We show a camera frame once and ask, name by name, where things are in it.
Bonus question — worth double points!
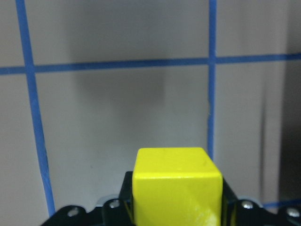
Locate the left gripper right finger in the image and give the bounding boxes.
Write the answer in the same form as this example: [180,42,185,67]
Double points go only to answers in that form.
[220,179,301,226]

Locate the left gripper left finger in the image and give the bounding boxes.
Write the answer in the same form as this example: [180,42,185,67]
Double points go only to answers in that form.
[43,171,134,226]

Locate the yellow block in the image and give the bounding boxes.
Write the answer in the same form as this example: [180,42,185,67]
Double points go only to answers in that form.
[132,147,223,226]

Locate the brown paper table cover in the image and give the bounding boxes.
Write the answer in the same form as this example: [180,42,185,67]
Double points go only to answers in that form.
[0,0,301,226]

